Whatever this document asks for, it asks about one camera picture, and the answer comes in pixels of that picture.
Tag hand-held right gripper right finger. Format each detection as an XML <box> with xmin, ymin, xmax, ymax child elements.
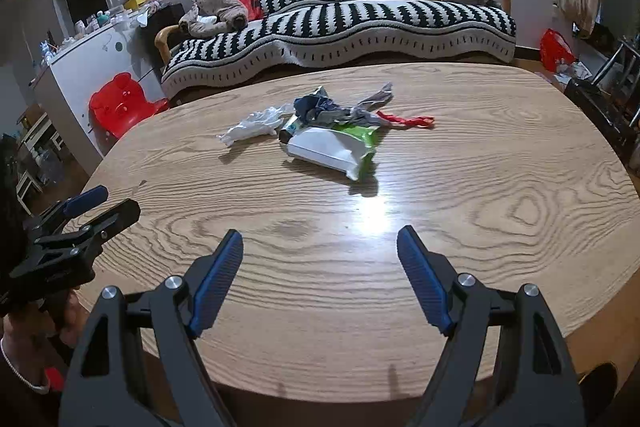
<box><xmin>396</xmin><ymin>225</ymin><xmax>586</xmax><ymax>427</ymax></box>

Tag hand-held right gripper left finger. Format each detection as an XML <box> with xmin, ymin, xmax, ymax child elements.
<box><xmin>58</xmin><ymin>229</ymin><xmax>245</xmax><ymax>427</ymax></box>

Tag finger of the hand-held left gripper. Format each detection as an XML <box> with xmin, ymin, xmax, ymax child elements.
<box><xmin>30</xmin><ymin>198</ymin><xmax>141</xmax><ymax>260</ymax></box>
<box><xmin>24</xmin><ymin>185</ymin><xmax>109</xmax><ymax>235</ymax></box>

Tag person's left forearm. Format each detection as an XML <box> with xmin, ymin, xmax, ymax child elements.
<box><xmin>0</xmin><ymin>347</ymin><xmax>63</xmax><ymax>427</ymax></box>

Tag person's left hand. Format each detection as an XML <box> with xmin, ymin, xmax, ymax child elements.
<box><xmin>4</xmin><ymin>291</ymin><xmax>87</xmax><ymax>383</ymax></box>

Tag white wooden shelf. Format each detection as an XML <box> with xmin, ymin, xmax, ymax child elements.
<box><xmin>15</xmin><ymin>112</ymin><xmax>63</xmax><ymax>208</ymax></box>

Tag red bear-shaped stool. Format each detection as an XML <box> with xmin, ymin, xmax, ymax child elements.
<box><xmin>89</xmin><ymin>73</ymin><xmax>170</xmax><ymax>138</ymax></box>

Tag white cabinet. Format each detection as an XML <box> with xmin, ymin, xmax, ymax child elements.
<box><xmin>32</xmin><ymin>24</ymin><xmax>168</xmax><ymax>158</ymax></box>

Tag red ribbon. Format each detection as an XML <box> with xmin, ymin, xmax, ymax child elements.
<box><xmin>376</xmin><ymin>110</ymin><xmax>435</xmax><ymax>128</ymax></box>

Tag crumpled white tissue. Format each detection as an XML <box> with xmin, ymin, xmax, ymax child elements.
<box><xmin>217</xmin><ymin>106</ymin><xmax>296</xmax><ymax>148</ymax></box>

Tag white green wipes packet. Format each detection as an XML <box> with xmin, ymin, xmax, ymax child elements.
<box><xmin>286</xmin><ymin>123</ymin><xmax>381</xmax><ymax>182</ymax></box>

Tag cluster of small bottles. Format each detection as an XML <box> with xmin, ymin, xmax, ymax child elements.
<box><xmin>40</xmin><ymin>9</ymin><xmax>126</xmax><ymax>62</ymax></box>

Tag white tube black cap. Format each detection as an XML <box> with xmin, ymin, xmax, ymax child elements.
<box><xmin>278</xmin><ymin>114</ymin><xmax>306</xmax><ymax>144</ymax></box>

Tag black side cabinet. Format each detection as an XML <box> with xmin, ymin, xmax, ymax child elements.
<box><xmin>140</xmin><ymin>4</ymin><xmax>186</xmax><ymax>72</ymax></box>

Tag crumpled grey wrapper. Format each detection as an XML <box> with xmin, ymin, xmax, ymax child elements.
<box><xmin>340</xmin><ymin>82</ymin><xmax>394</xmax><ymax>128</ymax></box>

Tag crumpled dark blue wrapper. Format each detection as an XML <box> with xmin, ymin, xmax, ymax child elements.
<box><xmin>292</xmin><ymin>86</ymin><xmax>346</xmax><ymax>128</ymax></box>

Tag brown plush toy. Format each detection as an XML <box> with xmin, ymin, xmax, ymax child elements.
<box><xmin>178</xmin><ymin>0</ymin><xmax>248</xmax><ymax>38</ymax></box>

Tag red plastic bag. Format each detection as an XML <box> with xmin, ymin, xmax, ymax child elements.
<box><xmin>540</xmin><ymin>28</ymin><xmax>576</xmax><ymax>72</ymax></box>

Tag black white striped sofa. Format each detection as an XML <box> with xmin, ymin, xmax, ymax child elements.
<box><xmin>155</xmin><ymin>0</ymin><xmax>517</xmax><ymax>100</ymax></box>

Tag white bead bracelet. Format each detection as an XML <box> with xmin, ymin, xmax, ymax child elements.
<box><xmin>0</xmin><ymin>338</ymin><xmax>53</xmax><ymax>395</ymax></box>

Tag metal frame chair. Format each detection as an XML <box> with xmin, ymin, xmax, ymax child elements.
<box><xmin>565</xmin><ymin>37</ymin><xmax>640</xmax><ymax>168</ymax></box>

